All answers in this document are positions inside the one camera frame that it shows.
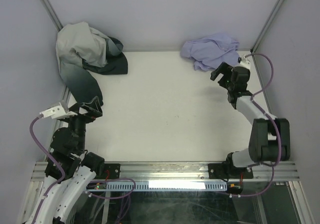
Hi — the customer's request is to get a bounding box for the lavender purple jacket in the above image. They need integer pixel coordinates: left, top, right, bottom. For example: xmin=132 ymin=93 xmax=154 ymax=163
xmin=180 ymin=33 xmax=240 ymax=71

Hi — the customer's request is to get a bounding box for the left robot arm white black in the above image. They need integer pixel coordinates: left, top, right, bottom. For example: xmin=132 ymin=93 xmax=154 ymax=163
xmin=23 ymin=62 xmax=252 ymax=223

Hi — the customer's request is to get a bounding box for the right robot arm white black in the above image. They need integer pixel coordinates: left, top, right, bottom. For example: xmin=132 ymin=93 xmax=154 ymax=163
xmin=83 ymin=83 xmax=290 ymax=180

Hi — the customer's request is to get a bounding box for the grey and dark green jacket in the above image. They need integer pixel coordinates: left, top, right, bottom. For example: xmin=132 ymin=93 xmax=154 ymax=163
xmin=55 ymin=22 xmax=129 ymax=106

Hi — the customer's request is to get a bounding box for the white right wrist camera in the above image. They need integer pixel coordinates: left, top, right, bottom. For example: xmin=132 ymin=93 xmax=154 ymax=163
xmin=237 ymin=55 xmax=251 ymax=70

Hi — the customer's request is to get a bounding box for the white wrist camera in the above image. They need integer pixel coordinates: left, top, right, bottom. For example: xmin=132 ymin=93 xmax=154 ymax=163
xmin=39 ymin=100 xmax=77 ymax=119
xmin=237 ymin=55 xmax=251 ymax=70

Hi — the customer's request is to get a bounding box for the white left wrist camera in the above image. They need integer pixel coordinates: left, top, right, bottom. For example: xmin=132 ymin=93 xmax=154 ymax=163
xmin=39 ymin=100 xmax=77 ymax=119

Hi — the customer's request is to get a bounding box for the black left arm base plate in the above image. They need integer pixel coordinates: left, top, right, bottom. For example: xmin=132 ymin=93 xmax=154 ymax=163
xmin=96 ymin=163 xmax=121 ymax=180

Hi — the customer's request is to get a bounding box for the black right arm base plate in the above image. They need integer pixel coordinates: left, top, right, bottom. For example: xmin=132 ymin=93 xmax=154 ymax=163
xmin=207 ymin=162 xmax=253 ymax=181

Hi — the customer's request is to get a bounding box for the aluminium right corner post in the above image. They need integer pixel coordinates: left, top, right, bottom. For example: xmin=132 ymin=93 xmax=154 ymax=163
xmin=250 ymin=0 xmax=286 ymax=53

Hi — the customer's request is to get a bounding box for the aluminium corner post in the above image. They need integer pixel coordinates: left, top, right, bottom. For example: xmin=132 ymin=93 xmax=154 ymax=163
xmin=250 ymin=0 xmax=286 ymax=53
xmin=40 ymin=0 xmax=63 ymax=32

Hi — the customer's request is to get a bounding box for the aluminium mounting rail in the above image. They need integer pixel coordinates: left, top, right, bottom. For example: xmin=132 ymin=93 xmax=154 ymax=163
xmin=30 ymin=161 xmax=300 ymax=182

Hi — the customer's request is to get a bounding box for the grey slotted cable duct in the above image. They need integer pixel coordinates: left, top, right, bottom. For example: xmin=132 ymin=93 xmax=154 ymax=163
xmin=85 ymin=181 xmax=228 ymax=191

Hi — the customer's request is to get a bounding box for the aluminium left corner post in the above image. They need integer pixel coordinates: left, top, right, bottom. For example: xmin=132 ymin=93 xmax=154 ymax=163
xmin=40 ymin=0 xmax=63 ymax=32

